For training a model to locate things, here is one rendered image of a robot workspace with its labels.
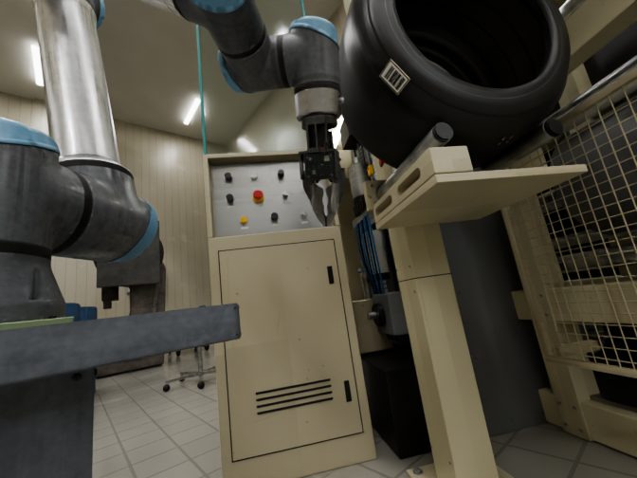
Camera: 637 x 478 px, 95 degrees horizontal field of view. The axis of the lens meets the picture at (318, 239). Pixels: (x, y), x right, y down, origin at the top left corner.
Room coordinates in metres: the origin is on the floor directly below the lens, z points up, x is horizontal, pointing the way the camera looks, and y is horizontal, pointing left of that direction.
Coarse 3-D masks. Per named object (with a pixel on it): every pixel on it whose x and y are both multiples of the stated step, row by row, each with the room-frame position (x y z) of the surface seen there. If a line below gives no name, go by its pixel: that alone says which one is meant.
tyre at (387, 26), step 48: (384, 0) 0.52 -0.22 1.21; (432, 0) 0.74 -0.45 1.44; (480, 0) 0.71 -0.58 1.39; (528, 0) 0.61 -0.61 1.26; (384, 48) 0.53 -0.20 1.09; (432, 48) 0.85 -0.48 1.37; (480, 48) 0.83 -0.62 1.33; (528, 48) 0.73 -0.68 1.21; (384, 96) 0.58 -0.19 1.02; (432, 96) 0.55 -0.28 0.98; (480, 96) 0.55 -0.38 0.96; (528, 96) 0.58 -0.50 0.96; (384, 144) 0.71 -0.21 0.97; (480, 144) 0.63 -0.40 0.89
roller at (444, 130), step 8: (432, 128) 0.57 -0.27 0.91; (440, 128) 0.56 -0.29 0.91; (448, 128) 0.56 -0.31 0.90; (432, 136) 0.57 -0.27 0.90; (440, 136) 0.56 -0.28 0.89; (448, 136) 0.56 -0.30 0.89; (424, 144) 0.60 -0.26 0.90; (432, 144) 0.58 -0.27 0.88; (440, 144) 0.57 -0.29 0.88; (416, 152) 0.63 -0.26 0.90; (424, 152) 0.61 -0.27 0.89; (408, 160) 0.68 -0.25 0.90; (400, 168) 0.72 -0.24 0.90; (408, 168) 0.69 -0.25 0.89; (392, 176) 0.77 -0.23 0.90; (400, 176) 0.74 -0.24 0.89; (384, 184) 0.84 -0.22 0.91; (392, 184) 0.79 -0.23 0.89; (384, 192) 0.85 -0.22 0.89
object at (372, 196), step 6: (372, 180) 0.89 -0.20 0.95; (378, 180) 0.90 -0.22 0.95; (384, 180) 0.90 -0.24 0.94; (366, 186) 0.89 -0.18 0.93; (372, 186) 0.89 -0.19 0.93; (378, 186) 0.89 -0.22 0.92; (366, 192) 0.89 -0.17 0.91; (372, 192) 0.89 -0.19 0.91; (366, 198) 0.90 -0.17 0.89; (372, 198) 0.89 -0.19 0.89; (378, 198) 0.89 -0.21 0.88; (366, 204) 0.91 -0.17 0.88; (372, 204) 0.89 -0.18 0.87; (372, 210) 0.90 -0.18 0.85
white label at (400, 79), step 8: (392, 64) 0.52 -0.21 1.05; (384, 72) 0.54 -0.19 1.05; (392, 72) 0.53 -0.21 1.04; (400, 72) 0.53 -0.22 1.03; (384, 80) 0.55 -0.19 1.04; (392, 80) 0.54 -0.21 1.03; (400, 80) 0.54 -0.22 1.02; (408, 80) 0.53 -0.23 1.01; (392, 88) 0.56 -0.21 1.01; (400, 88) 0.55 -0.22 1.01
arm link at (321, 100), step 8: (312, 88) 0.46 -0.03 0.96; (320, 88) 0.46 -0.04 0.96; (328, 88) 0.46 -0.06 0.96; (296, 96) 0.48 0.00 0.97; (304, 96) 0.47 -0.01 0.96; (312, 96) 0.46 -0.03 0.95; (320, 96) 0.46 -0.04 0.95; (328, 96) 0.47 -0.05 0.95; (336, 96) 0.48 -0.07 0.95; (296, 104) 0.49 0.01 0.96; (304, 104) 0.47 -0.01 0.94; (312, 104) 0.47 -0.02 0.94; (320, 104) 0.47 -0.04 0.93; (328, 104) 0.47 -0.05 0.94; (336, 104) 0.48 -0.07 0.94; (296, 112) 0.50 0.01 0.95; (304, 112) 0.48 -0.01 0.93; (312, 112) 0.47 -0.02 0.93; (320, 112) 0.47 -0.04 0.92; (328, 112) 0.48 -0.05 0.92; (336, 112) 0.49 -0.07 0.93
